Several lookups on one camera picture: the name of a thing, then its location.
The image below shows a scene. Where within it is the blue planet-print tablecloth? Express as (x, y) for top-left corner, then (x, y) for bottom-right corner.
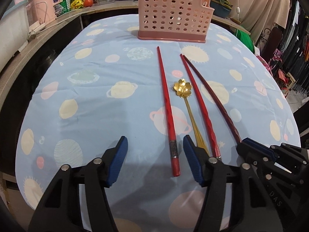
(16, 15), (300, 231)

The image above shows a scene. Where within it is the pink perforated utensil basket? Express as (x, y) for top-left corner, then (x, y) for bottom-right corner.
(138, 0), (214, 43)

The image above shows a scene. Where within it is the white power cable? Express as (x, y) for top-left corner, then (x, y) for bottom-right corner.
(26, 0), (98, 42)

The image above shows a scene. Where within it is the pink electric kettle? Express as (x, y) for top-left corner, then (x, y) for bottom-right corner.
(34, 0), (63, 24)

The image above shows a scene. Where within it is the dark planter with greens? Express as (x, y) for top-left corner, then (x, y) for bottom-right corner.
(210, 0), (233, 18)

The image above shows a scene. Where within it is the bright red chopstick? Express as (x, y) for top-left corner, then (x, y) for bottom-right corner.
(157, 46), (181, 177)
(180, 54), (221, 160)

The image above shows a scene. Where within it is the red tomato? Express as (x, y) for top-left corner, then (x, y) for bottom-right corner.
(83, 0), (93, 7)

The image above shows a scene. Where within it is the white blue dish rack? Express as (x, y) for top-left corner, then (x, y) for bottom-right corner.
(0, 0), (29, 71)

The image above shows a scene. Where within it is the beige curtain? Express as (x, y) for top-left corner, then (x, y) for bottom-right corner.
(228, 0), (290, 42)

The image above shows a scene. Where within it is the green bag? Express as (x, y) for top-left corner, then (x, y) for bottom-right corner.
(235, 29), (255, 53)

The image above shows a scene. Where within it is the pink floral cloth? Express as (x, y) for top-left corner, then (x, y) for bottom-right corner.
(256, 55), (273, 76)

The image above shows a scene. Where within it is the green box package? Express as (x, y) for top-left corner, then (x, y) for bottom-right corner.
(54, 0), (71, 17)

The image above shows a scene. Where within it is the gold flower spoon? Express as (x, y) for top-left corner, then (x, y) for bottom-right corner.
(173, 79), (210, 155)

